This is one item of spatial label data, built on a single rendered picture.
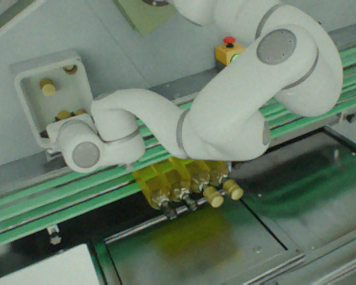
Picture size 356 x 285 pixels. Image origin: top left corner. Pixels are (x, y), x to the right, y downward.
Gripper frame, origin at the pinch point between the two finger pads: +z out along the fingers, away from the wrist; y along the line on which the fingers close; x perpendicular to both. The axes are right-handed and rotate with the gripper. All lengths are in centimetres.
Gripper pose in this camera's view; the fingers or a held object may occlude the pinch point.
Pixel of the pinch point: (66, 121)
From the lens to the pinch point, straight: 98.9
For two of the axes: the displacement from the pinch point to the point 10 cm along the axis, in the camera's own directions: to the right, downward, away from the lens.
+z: -3.8, -2.6, 8.9
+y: 9.0, -3.2, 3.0
